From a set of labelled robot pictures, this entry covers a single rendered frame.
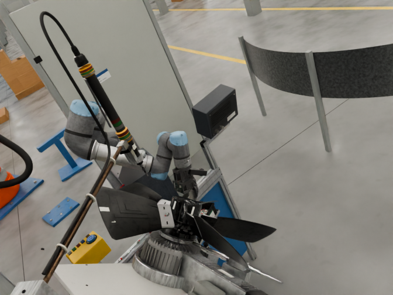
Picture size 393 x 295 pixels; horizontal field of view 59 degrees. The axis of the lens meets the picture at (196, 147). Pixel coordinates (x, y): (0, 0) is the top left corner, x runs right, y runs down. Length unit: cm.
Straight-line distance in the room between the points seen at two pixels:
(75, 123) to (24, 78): 894
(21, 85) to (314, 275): 926
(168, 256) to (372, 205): 187
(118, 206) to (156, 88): 240
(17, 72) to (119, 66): 734
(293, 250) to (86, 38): 231
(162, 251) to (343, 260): 151
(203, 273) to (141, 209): 29
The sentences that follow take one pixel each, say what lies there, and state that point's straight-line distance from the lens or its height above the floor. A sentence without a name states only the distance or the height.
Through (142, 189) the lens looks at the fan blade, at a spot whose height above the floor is 123.
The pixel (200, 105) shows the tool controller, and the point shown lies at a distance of 191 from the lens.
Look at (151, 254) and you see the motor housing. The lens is 131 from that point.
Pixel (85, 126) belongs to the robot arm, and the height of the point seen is 153.
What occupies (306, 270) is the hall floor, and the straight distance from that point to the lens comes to 250.
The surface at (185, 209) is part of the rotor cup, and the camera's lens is 128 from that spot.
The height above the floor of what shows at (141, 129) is 66.
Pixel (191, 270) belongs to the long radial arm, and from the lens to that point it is 125.
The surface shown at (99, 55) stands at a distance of 316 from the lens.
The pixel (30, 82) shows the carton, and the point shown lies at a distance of 1049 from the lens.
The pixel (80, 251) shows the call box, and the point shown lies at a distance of 169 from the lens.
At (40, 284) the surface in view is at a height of 158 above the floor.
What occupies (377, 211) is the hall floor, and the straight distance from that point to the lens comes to 277.
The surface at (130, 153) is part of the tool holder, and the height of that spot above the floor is 150.
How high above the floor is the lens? 204
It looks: 31 degrees down
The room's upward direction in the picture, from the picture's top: 24 degrees counter-clockwise
